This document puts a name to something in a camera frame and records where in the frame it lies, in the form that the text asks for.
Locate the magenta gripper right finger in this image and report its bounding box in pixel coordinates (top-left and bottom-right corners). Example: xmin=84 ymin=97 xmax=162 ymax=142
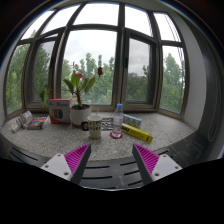
xmin=132 ymin=144 xmax=182 ymax=185

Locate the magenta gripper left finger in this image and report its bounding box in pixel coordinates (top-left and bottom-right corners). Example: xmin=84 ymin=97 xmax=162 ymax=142
xmin=42 ymin=143 xmax=91 ymax=185

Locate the clear plastic water bottle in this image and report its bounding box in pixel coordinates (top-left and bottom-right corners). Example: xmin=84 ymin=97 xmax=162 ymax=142
xmin=112 ymin=104 xmax=124 ymax=134

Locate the black slatted bench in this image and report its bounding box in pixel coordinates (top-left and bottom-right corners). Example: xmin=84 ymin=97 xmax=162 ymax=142
xmin=0 ymin=132 xmax=210 ymax=190

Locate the yellow long box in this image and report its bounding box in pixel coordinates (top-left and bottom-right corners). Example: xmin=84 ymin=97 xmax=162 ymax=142
xmin=121 ymin=123 xmax=153 ymax=143

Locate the red round coaster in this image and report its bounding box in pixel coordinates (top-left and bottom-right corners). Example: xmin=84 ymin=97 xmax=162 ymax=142
xmin=110 ymin=132 xmax=123 ymax=139

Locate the light blue box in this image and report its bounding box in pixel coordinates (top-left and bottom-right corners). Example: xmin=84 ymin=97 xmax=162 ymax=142
xmin=123 ymin=114 xmax=142 ymax=128

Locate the white flower pot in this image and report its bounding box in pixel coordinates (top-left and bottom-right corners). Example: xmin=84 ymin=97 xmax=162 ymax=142
xmin=71 ymin=104 xmax=91 ymax=128

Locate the black patterned mat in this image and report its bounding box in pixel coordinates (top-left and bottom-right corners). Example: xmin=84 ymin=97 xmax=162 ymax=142
xmin=102 ymin=118 xmax=113 ymax=131

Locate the colourful book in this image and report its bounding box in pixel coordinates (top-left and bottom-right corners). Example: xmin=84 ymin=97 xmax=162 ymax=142
xmin=26 ymin=116 xmax=48 ymax=130

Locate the red and white box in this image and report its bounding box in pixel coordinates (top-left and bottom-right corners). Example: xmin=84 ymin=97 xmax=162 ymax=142
xmin=48 ymin=99 xmax=71 ymax=124

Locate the white crumpled package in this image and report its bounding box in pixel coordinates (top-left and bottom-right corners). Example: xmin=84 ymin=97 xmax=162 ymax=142
xmin=11 ymin=111 xmax=32 ymax=132

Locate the small green plant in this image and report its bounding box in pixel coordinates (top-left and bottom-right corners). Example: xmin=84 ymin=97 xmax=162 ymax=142
xmin=39 ymin=84 xmax=50 ymax=110

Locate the anthurium plant with red flowers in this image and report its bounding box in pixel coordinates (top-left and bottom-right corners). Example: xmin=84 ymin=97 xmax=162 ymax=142
xmin=62 ymin=60 xmax=103 ymax=109

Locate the white mug with black handle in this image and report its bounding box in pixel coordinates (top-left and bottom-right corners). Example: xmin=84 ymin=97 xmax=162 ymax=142
xmin=81 ymin=115 xmax=102 ymax=139

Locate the window frame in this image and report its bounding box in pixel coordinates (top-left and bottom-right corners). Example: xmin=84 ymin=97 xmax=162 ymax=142
xmin=0 ymin=0 xmax=186 ymax=120

